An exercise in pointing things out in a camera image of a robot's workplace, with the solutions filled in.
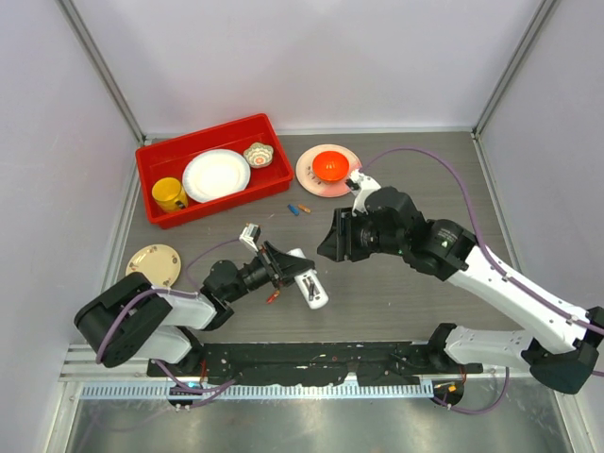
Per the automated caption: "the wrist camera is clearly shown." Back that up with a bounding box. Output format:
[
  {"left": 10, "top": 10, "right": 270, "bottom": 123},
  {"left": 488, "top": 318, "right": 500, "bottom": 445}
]
[
  {"left": 239, "top": 223, "right": 261, "bottom": 253},
  {"left": 345, "top": 169, "right": 381, "bottom": 217}
]

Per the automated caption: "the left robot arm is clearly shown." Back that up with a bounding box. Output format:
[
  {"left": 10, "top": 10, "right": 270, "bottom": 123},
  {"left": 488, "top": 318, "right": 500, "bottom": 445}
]
[{"left": 74, "top": 242, "right": 315, "bottom": 377}]

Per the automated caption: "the orange bowl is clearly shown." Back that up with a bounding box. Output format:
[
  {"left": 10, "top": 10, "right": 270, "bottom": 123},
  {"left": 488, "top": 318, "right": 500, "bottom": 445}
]
[{"left": 311, "top": 150, "right": 349, "bottom": 183}]

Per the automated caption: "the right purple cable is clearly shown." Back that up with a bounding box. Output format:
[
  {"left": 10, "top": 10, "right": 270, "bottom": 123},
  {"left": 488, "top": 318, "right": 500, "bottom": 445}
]
[{"left": 361, "top": 146, "right": 604, "bottom": 416}]

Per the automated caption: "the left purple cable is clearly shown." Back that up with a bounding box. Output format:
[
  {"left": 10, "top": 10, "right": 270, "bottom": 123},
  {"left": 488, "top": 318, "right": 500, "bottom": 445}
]
[{"left": 96, "top": 238, "right": 246, "bottom": 411}]

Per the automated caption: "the cream floral plate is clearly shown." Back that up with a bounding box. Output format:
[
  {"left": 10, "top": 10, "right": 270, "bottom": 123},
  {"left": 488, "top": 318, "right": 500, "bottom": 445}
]
[{"left": 125, "top": 244, "right": 182, "bottom": 287}]

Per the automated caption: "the yellow mug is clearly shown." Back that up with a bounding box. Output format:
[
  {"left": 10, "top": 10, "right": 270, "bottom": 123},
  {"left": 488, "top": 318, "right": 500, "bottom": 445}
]
[{"left": 152, "top": 177, "right": 188, "bottom": 213}]

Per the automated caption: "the white cable duct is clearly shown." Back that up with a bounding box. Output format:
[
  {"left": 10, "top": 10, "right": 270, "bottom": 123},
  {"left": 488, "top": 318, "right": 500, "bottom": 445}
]
[{"left": 79, "top": 379, "right": 434, "bottom": 401}]

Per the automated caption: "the orange red battery low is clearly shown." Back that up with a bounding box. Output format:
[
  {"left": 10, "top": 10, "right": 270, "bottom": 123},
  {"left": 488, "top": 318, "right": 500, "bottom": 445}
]
[{"left": 266, "top": 291, "right": 280, "bottom": 304}]

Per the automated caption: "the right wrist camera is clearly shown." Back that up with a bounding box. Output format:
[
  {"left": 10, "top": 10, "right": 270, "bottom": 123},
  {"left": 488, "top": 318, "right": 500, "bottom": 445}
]
[{"left": 345, "top": 169, "right": 381, "bottom": 217}]

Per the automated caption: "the black battery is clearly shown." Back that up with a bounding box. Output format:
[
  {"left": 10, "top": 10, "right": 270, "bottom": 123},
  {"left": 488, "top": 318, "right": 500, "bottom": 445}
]
[
  {"left": 304, "top": 278, "right": 311, "bottom": 299},
  {"left": 309, "top": 279, "right": 316, "bottom": 301}
]

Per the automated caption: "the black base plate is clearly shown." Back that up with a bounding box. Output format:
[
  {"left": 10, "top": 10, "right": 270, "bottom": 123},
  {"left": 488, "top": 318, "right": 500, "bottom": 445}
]
[{"left": 167, "top": 342, "right": 483, "bottom": 387}]

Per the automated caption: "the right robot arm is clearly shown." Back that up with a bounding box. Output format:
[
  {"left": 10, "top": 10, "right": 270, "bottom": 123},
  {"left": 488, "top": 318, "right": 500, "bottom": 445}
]
[{"left": 317, "top": 187, "right": 603, "bottom": 394}]

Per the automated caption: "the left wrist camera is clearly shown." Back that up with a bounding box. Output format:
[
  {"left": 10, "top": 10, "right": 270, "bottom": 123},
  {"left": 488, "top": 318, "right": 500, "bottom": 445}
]
[{"left": 239, "top": 223, "right": 261, "bottom": 253}]

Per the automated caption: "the red plastic bin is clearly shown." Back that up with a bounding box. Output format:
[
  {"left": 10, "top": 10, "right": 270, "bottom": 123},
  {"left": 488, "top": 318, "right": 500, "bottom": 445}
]
[{"left": 136, "top": 113, "right": 294, "bottom": 229}]

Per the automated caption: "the pink plate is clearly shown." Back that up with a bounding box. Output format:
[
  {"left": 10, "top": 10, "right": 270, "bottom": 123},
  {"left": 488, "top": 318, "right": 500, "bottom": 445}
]
[{"left": 295, "top": 144, "right": 361, "bottom": 198}]

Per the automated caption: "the purple cable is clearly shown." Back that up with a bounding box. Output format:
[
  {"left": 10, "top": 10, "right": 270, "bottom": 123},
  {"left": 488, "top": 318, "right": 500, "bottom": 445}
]
[
  {"left": 361, "top": 146, "right": 604, "bottom": 416},
  {"left": 96, "top": 238, "right": 246, "bottom": 411}
]

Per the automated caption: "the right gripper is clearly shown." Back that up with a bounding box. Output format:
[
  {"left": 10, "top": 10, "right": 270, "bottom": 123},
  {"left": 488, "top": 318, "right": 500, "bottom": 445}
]
[{"left": 317, "top": 206, "right": 406, "bottom": 263}]

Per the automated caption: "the small flower-shaped bowl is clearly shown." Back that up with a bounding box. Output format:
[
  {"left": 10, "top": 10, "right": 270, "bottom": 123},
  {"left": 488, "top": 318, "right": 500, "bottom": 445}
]
[{"left": 243, "top": 142, "right": 274, "bottom": 169}]

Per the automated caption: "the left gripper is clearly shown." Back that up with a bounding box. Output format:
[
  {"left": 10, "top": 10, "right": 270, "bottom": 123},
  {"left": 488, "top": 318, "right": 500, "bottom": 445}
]
[{"left": 225, "top": 241, "right": 313, "bottom": 303}]

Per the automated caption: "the white paper plate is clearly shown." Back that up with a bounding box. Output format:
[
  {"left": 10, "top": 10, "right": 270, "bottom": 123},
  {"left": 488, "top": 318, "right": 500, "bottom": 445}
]
[{"left": 182, "top": 149, "right": 251, "bottom": 203}]

